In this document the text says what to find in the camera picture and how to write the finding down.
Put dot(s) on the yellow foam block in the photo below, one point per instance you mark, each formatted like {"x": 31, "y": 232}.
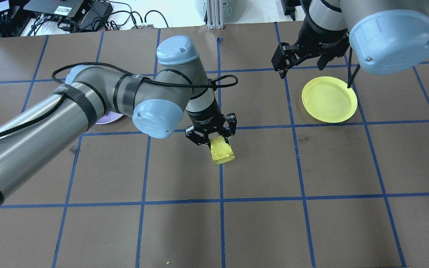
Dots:
{"x": 222, "y": 152}

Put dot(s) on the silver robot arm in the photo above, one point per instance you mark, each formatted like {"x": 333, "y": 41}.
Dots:
{"x": 32, "y": 126}
{"x": 393, "y": 41}

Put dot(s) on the yellow plastic plate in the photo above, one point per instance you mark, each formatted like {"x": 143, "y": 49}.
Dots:
{"x": 330, "y": 100}

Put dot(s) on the black power adapter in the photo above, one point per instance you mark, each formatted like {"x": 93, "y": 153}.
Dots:
{"x": 287, "y": 7}

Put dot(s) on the lavender plastic plate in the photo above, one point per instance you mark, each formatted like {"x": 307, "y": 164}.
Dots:
{"x": 110, "y": 119}

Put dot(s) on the small metal connector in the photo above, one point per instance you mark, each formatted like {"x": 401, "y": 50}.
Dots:
{"x": 145, "y": 26}

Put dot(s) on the black power brick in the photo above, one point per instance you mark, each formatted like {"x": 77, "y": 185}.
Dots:
{"x": 95, "y": 15}

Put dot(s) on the flat black box with label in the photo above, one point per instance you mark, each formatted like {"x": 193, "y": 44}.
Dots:
{"x": 50, "y": 7}

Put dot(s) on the aluminium extrusion post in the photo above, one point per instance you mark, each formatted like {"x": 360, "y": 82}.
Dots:
{"x": 214, "y": 15}

